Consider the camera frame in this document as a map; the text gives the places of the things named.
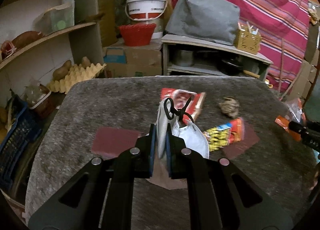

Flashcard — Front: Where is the clear orange plastic wrapper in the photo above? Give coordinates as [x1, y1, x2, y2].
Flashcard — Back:
[274, 98, 306, 142]

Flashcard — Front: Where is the white face mask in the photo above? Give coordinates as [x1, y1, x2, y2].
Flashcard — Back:
[145, 96, 210, 191]

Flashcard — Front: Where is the right maroon scouring pad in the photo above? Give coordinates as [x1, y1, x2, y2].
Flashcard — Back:
[222, 121, 260, 159]

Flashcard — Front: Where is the maroon scouring pad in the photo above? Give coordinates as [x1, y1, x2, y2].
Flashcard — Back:
[222, 121, 260, 159]
[91, 127, 142, 159]

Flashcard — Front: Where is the left maroon scouring pad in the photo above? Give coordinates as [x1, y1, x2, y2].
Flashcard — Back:
[91, 127, 142, 159]

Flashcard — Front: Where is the red yellow snack packet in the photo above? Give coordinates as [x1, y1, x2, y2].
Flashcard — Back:
[203, 118, 245, 152]

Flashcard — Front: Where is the small brown crumpled paper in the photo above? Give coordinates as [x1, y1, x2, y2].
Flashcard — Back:
[219, 97, 240, 119]

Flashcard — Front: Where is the red snack bag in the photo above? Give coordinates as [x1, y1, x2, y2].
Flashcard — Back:
[161, 88, 206, 125]

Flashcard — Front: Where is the blue plastic crate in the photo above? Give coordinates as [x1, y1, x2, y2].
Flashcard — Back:
[1, 100, 42, 192]

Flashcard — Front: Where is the yellow woven basket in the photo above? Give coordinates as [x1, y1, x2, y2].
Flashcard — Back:
[234, 22, 261, 55]

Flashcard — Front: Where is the yellow egg carton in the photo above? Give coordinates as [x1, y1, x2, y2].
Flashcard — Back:
[46, 63, 107, 94]

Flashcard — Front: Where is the brown potato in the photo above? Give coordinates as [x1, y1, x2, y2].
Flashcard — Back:
[53, 60, 72, 81]

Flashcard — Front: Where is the pink striped cloth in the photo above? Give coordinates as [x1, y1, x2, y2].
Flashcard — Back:
[171, 0, 309, 92]

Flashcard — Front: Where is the cardboard box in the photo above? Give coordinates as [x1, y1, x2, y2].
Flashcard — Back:
[104, 39, 163, 78]

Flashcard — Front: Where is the grey low shelf unit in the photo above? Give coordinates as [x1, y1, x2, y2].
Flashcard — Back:
[162, 34, 273, 80]

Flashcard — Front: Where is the grey fabric cover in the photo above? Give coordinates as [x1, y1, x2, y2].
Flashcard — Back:
[165, 0, 240, 45]

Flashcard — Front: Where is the red plastic basket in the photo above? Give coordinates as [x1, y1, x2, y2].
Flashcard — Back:
[118, 23, 156, 47]

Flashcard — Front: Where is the wooden shelf rack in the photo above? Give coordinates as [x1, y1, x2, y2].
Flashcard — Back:
[1, 0, 103, 106]

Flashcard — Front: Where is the clear plastic container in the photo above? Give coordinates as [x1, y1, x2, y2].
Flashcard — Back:
[33, 3, 74, 35]

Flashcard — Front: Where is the white plastic bucket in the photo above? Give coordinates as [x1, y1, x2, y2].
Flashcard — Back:
[125, 0, 168, 21]

